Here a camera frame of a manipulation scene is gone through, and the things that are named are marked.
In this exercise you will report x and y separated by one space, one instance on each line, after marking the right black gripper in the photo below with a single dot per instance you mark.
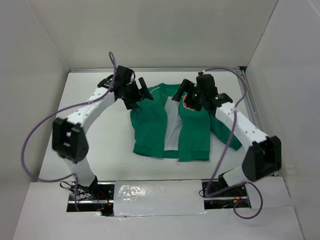
186 86

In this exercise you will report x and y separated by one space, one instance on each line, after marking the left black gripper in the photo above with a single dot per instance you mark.
131 104

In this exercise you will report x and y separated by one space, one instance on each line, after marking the green jacket with white lettering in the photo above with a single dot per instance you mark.
168 129

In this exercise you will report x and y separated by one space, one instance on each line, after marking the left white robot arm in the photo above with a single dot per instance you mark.
69 138

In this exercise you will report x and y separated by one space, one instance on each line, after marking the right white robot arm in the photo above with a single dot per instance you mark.
263 152

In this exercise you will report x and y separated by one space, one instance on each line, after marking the silver tape patch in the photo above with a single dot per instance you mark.
158 198

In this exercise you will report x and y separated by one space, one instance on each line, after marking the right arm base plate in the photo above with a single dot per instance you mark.
225 200

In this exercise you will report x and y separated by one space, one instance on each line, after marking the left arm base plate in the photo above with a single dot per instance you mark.
101 202

